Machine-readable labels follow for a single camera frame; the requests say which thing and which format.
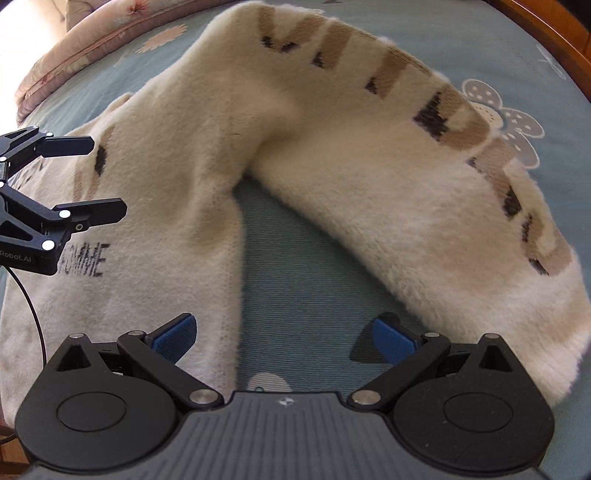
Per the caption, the cream fuzzy sweater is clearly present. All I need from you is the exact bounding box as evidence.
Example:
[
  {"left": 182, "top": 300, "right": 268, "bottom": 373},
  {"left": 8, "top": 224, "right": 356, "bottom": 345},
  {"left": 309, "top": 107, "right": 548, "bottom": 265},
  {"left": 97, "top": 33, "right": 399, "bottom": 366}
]
[{"left": 0, "top": 0, "right": 591, "bottom": 416}]

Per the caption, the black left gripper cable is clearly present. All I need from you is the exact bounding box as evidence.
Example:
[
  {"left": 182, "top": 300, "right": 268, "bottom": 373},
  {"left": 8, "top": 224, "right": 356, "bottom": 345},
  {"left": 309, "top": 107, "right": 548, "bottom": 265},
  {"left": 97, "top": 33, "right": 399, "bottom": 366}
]
[{"left": 0, "top": 265, "right": 49, "bottom": 446}]

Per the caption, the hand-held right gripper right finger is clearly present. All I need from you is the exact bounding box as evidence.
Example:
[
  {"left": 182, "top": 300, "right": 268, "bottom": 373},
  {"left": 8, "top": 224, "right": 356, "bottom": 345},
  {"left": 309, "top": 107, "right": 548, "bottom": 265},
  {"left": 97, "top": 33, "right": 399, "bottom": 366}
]
[{"left": 347, "top": 312, "right": 525, "bottom": 409}]

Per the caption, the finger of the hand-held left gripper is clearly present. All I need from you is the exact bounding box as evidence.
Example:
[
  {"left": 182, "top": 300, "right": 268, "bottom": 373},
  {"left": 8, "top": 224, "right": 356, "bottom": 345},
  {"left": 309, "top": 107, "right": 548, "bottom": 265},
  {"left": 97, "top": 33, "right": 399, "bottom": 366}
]
[
  {"left": 0, "top": 126, "right": 96, "bottom": 176},
  {"left": 0, "top": 186, "right": 128, "bottom": 251}
]

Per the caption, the wooden bed frame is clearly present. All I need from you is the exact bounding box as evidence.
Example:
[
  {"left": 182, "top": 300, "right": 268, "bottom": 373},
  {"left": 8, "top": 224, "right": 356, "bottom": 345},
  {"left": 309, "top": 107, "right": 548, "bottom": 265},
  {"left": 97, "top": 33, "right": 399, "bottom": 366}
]
[{"left": 485, "top": 0, "right": 591, "bottom": 104}]

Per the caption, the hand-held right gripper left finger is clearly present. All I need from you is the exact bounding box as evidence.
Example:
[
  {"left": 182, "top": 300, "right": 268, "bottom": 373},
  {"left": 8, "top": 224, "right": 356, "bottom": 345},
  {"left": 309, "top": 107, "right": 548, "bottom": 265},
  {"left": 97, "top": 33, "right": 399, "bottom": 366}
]
[{"left": 53, "top": 313, "right": 223, "bottom": 409}]

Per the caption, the pink floral quilt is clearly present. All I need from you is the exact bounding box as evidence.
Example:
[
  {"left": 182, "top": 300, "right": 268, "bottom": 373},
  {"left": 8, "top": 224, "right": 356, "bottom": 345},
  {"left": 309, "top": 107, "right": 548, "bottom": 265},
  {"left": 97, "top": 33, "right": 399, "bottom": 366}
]
[{"left": 14, "top": 0, "right": 190, "bottom": 125}]

